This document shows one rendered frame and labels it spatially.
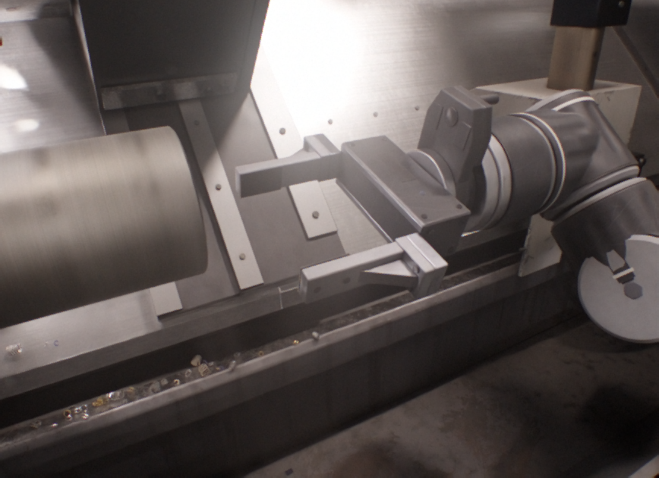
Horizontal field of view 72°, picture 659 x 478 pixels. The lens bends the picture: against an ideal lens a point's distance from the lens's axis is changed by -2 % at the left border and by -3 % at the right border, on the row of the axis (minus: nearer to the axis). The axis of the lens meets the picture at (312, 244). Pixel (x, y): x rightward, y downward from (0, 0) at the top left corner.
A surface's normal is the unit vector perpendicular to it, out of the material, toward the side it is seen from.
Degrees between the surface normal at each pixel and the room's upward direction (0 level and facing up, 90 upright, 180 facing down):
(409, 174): 17
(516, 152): 53
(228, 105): 45
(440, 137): 90
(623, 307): 74
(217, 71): 132
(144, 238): 85
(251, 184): 107
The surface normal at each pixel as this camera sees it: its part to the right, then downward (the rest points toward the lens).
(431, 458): -0.04, -0.88
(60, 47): 0.29, -0.34
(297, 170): 0.44, 0.63
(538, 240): 0.45, 0.36
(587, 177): -0.47, -0.11
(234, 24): 0.36, 0.89
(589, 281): -0.80, 0.06
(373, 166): 0.09, -0.73
